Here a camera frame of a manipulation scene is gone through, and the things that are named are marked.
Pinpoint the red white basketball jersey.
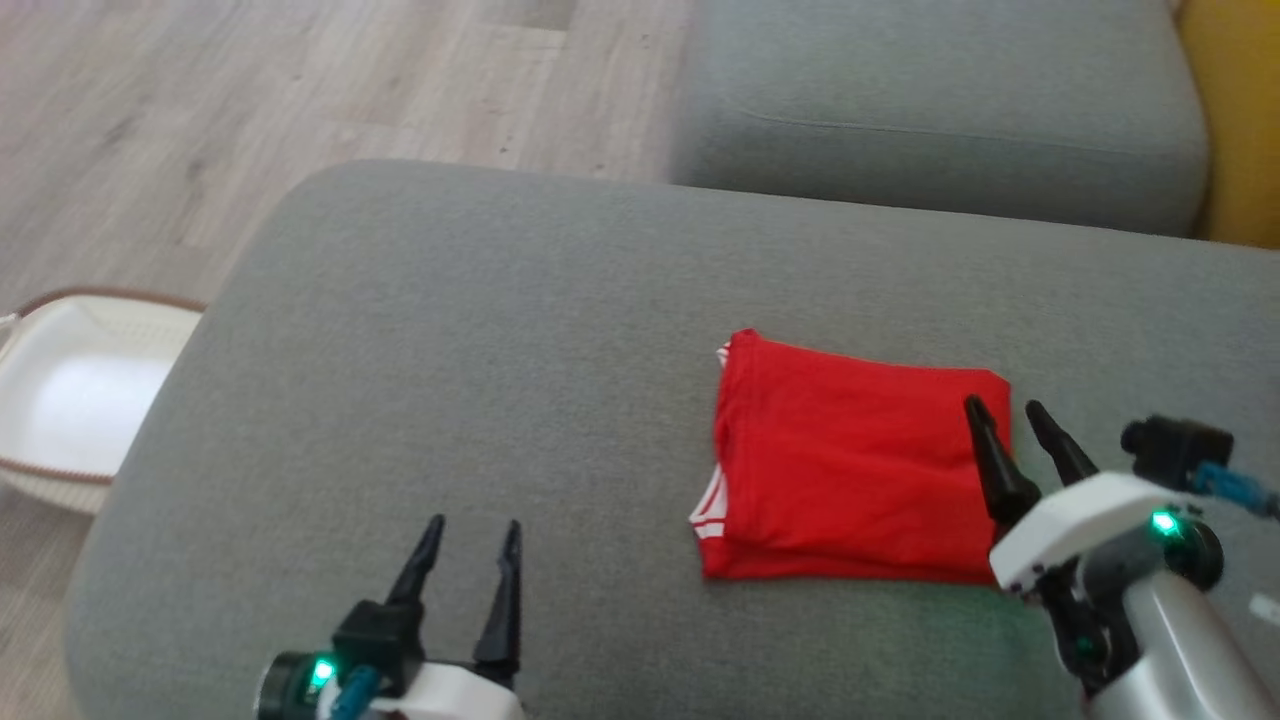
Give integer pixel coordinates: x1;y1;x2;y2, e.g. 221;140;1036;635
688;328;1014;587

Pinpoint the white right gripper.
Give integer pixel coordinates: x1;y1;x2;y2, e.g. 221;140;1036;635
963;394;1187;698

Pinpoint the white laundry basket brown rim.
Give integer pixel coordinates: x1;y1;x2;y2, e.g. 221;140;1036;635
0;286;209;517

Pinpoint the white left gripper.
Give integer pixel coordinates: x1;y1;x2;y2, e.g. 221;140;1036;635
316;513;527;720

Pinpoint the small grey sofa seat cushion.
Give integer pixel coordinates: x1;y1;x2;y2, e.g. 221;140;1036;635
667;0;1212;240

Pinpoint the wide yellow sofa back cushion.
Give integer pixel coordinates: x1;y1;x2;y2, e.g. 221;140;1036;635
1174;0;1280;250

